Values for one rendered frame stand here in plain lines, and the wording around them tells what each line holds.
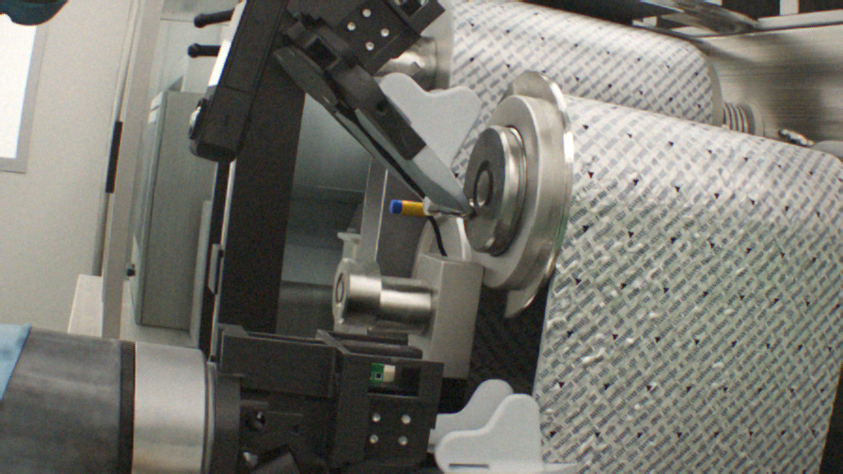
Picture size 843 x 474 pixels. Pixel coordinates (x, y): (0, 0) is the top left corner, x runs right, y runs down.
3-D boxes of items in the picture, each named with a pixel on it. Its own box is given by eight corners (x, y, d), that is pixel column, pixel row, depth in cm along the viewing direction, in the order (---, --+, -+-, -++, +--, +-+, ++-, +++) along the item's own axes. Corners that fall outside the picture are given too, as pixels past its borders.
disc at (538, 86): (459, 301, 75) (487, 77, 74) (466, 302, 75) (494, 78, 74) (545, 335, 61) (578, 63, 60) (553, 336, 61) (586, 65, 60)
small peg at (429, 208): (421, 215, 68) (423, 192, 68) (466, 220, 69) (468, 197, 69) (428, 213, 67) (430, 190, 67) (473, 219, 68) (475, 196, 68)
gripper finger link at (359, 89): (435, 143, 62) (326, 28, 61) (414, 162, 62) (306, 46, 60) (413, 146, 67) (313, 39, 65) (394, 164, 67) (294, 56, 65)
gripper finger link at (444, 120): (537, 154, 65) (430, 36, 63) (467, 226, 64) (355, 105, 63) (520, 155, 68) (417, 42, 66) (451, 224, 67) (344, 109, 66)
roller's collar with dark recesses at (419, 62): (338, 102, 92) (349, 28, 92) (408, 112, 94) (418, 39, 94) (355, 101, 86) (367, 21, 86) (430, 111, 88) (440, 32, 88)
